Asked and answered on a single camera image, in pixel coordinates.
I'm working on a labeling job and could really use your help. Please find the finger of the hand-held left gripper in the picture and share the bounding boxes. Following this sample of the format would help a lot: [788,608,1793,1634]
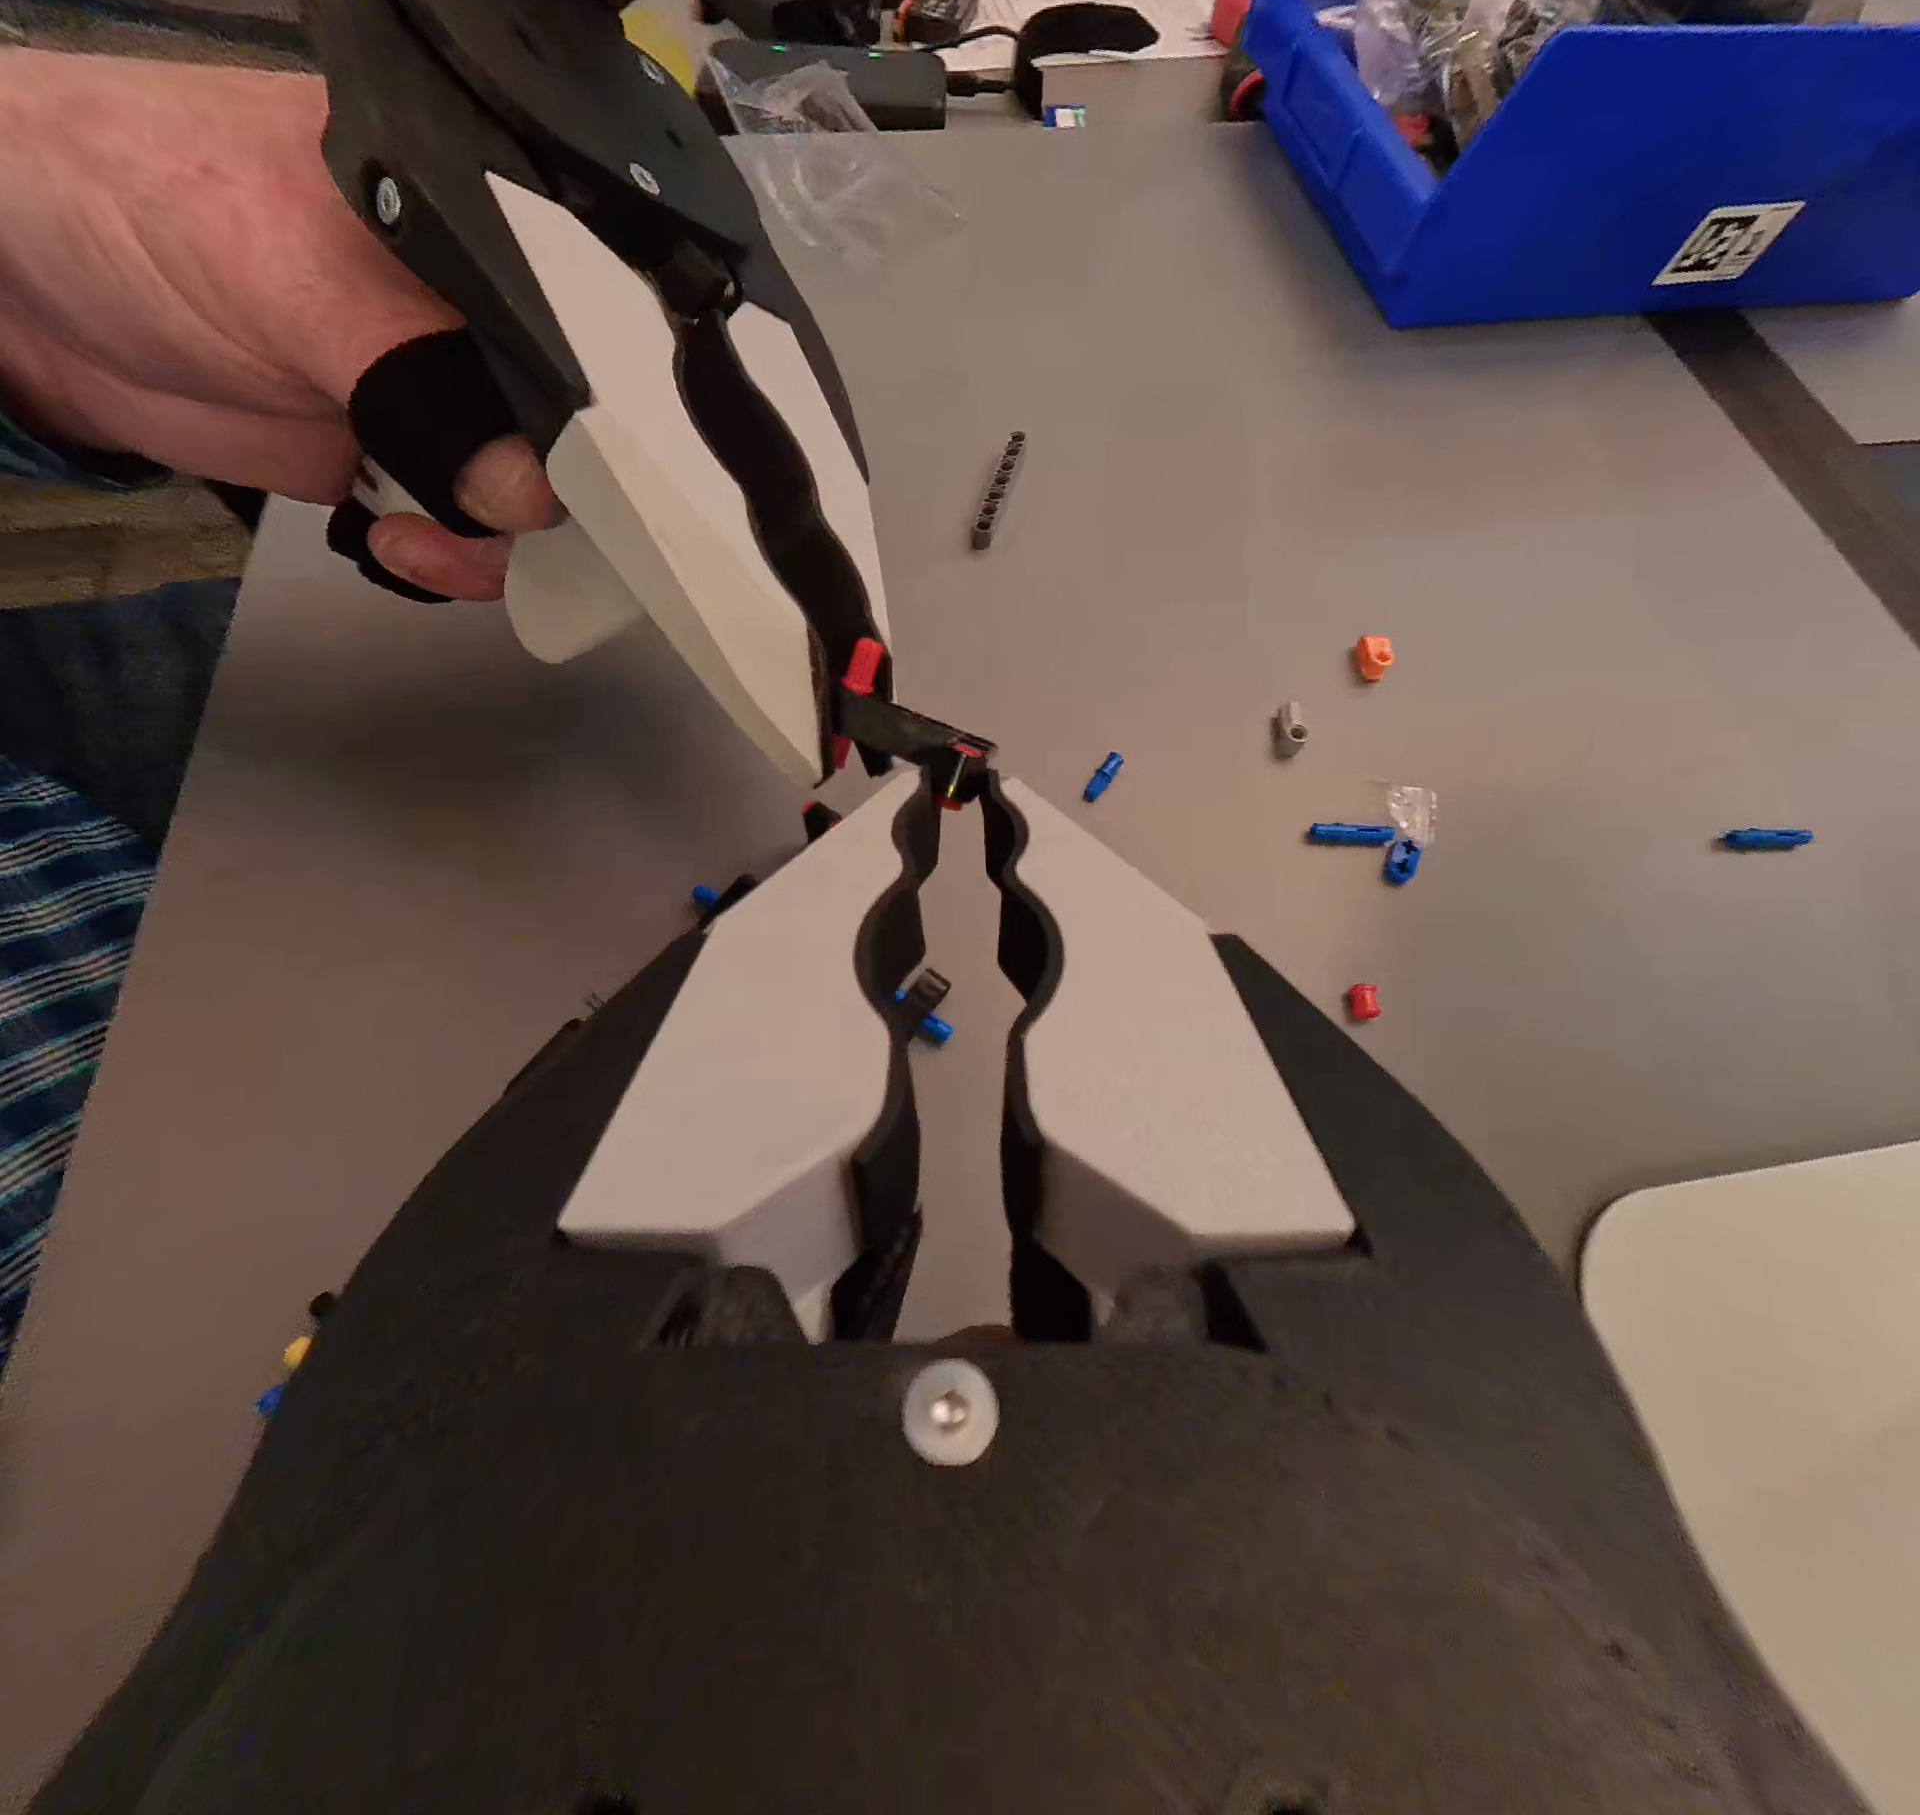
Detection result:
[675,247,899,718]
[483,171,843,793]

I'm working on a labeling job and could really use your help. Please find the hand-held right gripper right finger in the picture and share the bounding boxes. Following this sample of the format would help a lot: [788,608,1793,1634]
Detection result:
[979,772,1359,1345]

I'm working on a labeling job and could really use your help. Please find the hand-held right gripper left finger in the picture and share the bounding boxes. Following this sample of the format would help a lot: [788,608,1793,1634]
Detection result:
[554,772,927,1345]

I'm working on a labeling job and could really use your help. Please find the black lego chassis assembly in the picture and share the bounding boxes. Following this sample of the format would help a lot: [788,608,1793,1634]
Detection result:
[251,799,962,1420]

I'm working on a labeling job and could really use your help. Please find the black lego arm red pins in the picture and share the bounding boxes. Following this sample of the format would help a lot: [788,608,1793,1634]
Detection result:
[832,638,1000,810]

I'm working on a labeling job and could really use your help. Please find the grey long lego beam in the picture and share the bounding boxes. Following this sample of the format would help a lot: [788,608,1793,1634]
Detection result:
[966,431,1029,554]

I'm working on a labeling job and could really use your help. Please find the clear bags of lego parts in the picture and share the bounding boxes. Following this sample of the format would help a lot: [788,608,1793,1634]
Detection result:
[1338,0,1920,181]

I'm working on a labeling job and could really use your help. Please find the person's left hand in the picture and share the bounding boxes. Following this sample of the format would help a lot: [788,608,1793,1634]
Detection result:
[0,46,569,604]

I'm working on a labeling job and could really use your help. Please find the clear plastic bag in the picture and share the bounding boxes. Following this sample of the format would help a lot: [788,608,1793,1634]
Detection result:
[702,56,964,275]

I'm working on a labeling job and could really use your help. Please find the black power bank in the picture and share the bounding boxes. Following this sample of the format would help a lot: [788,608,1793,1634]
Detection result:
[702,37,952,137]

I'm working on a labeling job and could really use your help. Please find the blue plastic bin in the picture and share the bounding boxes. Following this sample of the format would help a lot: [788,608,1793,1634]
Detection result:
[1237,0,1920,332]

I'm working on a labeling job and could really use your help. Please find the black cable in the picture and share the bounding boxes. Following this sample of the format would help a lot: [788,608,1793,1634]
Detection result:
[941,23,1040,98]

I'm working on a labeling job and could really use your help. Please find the black curved strap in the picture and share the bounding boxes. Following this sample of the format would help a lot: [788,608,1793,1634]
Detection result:
[1013,1,1161,111]

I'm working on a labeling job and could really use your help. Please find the red black tool handle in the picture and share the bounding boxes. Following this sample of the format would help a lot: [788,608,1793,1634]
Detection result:
[1209,0,1280,126]

